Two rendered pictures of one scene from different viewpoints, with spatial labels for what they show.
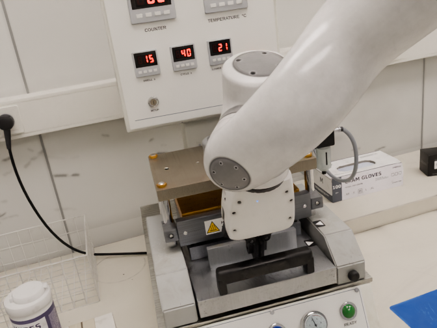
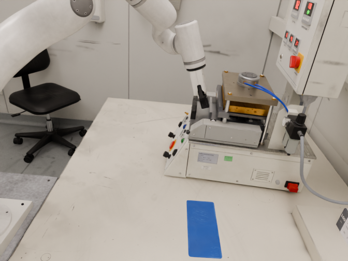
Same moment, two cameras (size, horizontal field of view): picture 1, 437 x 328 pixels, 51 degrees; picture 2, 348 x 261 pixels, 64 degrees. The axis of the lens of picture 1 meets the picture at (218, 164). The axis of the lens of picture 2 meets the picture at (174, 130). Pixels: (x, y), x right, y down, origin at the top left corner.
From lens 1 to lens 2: 1.32 m
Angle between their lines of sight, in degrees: 91
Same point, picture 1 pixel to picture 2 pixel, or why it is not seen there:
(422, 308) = (205, 212)
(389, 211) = (315, 251)
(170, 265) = (208, 93)
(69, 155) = not seen: hidden behind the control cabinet
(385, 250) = (269, 233)
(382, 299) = (220, 203)
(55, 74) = not seen: outside the picture
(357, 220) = (303, 225)
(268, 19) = (311, 38)
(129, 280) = not seen: hidden behind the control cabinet
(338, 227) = (206, 122)
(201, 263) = (214, 105)
